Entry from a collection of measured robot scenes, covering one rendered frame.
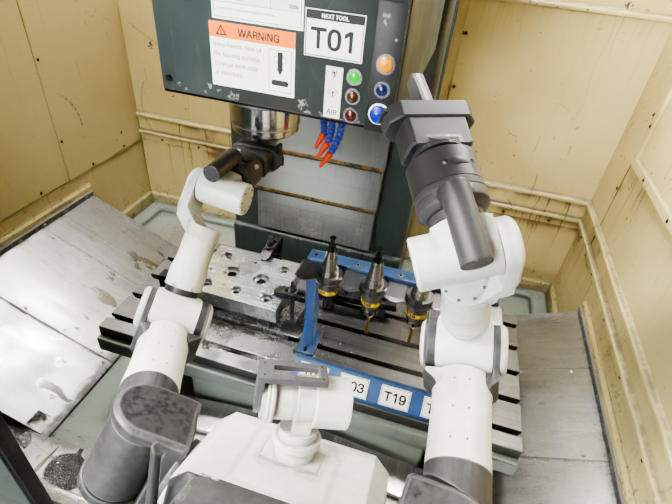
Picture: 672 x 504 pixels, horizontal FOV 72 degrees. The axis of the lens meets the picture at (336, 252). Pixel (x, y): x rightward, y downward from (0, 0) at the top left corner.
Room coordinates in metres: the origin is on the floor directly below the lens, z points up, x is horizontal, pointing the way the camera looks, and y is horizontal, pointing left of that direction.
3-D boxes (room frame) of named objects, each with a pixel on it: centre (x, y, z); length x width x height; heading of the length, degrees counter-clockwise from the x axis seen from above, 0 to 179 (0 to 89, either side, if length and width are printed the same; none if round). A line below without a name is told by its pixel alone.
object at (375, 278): (0.83, -0.10, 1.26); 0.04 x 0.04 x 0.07
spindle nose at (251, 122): (1.03, 0.19, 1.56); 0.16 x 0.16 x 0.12
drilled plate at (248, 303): (1.09, 0.27, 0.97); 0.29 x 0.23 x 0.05; 77
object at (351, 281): (0.84, -0.04, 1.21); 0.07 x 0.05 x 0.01; 167
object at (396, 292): (0.82, -0.15, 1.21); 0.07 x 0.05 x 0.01; 167
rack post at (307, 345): (0.92, 0.05, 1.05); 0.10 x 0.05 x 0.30; 167
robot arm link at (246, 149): (0.93, 0.22, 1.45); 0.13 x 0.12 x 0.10; 77
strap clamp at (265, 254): (1.23, 0.22, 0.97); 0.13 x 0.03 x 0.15; 167
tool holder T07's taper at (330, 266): (0.86, 0.01, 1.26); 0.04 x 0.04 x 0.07
